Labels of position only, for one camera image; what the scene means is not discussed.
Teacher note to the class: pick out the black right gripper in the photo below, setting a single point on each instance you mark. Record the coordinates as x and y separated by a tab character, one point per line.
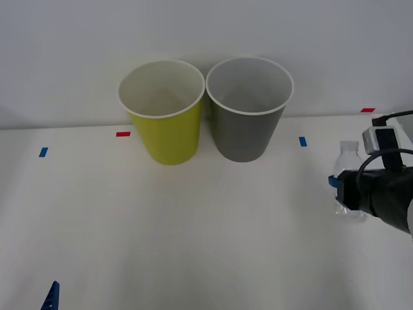
355	190

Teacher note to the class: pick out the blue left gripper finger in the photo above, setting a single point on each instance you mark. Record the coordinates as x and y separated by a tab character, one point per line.
51	298

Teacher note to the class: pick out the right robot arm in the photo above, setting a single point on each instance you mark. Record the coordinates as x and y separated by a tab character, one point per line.
397	200

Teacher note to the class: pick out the grey plastic waste bin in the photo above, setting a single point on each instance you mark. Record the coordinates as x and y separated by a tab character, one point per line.
245	135

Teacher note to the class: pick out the yellow-green plastic waste bin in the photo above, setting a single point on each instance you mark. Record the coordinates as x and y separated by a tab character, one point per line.
171	139

